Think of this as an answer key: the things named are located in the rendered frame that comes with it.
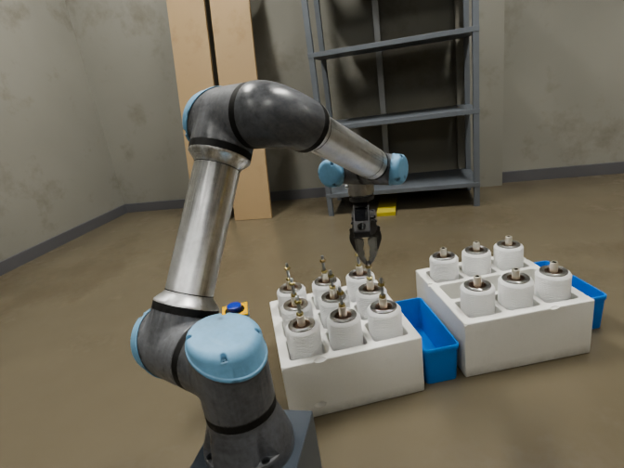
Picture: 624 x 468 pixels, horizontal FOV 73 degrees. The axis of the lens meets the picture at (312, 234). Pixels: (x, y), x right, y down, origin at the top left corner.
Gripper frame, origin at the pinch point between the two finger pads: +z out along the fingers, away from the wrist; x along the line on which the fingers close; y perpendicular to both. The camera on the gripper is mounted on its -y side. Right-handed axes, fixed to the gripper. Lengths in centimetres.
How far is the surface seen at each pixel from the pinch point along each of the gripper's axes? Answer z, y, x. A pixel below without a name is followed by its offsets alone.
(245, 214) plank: 30, 175, 87
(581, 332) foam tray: 27, -4, -60
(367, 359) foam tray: 20.0, -20.3, 2.6
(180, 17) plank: -111, 210, 117
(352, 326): 10.8, -17.9, 5.7
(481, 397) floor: 34.8, -19.9, -27.1
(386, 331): 14.6, -15.5, -3.4
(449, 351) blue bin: 24.7, -12.3, -20.6
